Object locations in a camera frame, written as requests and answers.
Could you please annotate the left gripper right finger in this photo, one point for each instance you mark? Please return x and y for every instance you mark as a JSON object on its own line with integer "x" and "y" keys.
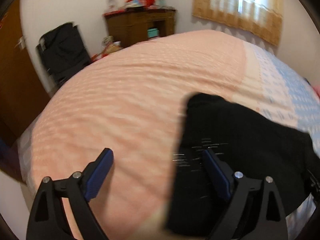
{"x": 236, "y": 187}

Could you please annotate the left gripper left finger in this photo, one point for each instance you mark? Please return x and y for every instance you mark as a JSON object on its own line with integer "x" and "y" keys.
{"x": 48, "y": 218}

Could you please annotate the black pants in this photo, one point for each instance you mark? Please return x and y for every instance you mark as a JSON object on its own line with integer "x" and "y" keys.
{"x": 247, "y": 142}

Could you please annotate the brown wooden door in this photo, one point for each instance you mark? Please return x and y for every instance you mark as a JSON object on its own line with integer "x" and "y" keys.
{"x": 23, "y": 96}

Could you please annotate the pink pillow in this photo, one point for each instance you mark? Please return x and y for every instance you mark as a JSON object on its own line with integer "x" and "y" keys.
{"x": 317, "y": 90}

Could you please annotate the pink blue patterned bed blanket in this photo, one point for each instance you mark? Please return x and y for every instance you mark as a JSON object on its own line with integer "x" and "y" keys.
{"x": 132, "y": 102}

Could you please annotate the black folding chair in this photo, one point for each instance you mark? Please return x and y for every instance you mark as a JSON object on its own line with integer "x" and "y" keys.
{"x": 63, "y": 53}

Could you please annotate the bags beside desk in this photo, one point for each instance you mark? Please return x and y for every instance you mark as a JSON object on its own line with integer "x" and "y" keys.
{"x": 109, "y": 46}

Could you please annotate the dark wooden desk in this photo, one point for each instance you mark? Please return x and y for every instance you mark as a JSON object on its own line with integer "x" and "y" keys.
{"x": 131, "y": 26}

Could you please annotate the teal box in desk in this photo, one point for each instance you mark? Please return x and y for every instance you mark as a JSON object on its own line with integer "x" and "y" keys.
{"x": 153, "y": 33}

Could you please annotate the tan patterned window curtain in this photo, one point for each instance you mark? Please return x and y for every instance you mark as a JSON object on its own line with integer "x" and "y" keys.
{"x": 263, "y": 18}

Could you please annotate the red items on desk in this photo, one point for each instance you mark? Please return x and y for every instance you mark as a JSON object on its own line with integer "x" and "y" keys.
{"x": 147, "y": 4}

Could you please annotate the white photo frame card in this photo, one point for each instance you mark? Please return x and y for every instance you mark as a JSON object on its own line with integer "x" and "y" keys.
{"x": 112, "y": 5}

